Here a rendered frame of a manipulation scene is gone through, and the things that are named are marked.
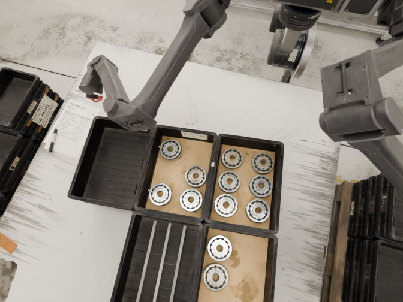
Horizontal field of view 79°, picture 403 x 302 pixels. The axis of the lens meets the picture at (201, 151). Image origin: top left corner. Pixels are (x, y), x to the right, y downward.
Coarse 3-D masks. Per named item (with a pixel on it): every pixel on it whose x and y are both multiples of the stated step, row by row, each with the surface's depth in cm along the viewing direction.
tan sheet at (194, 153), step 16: (192, 144) 121; (208, 144) 121; (160, 160) 119; (176, 160) 119; (192, 160) 118; (208, 160) 118; (160, 176) 116; (176, 176) 116; (160, 192) 114; (176, 192) 114; (160, 208) 112; (176, 208) 111
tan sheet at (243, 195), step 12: (252, 156) 118; (240, 168) 116; (216, 180) 115; (228, 180) 115; (240, 180) 114; (216, 192) 113; (240, 192) 113; (240, 204) 111; (216, 216) 110; (240, 216) 109; (264, 228) 107
